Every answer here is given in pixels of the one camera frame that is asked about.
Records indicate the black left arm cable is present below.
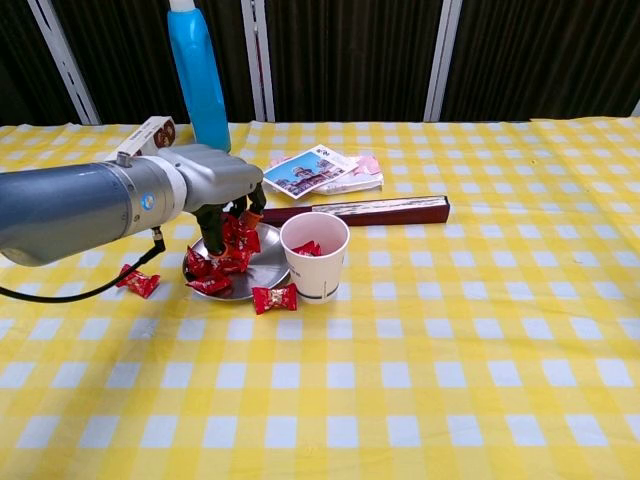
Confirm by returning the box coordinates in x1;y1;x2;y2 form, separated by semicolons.
0;225;169;304

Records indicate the white frame post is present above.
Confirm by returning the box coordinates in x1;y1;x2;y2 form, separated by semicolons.
27;0;100;126
423;0;464;123
241;0;275;123

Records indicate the postcard with building picture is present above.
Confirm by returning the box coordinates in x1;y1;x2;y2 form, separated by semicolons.
262;144;359;200

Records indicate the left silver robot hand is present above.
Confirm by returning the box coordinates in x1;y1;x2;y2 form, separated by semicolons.
159;143;266;261

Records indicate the white paper cup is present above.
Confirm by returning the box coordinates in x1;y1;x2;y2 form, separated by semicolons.
278;212;350;305

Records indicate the round steel plate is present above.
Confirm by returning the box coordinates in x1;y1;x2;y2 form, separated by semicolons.
180;220;294;302

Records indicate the blue detergent bottle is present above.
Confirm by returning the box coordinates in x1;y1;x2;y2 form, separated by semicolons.
166;0;232;154

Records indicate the yellow white checkered tablecloth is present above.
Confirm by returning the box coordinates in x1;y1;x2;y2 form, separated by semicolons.
0;115;640;480

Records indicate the long white wrap box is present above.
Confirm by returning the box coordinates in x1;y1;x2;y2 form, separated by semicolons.
102;114;176;164

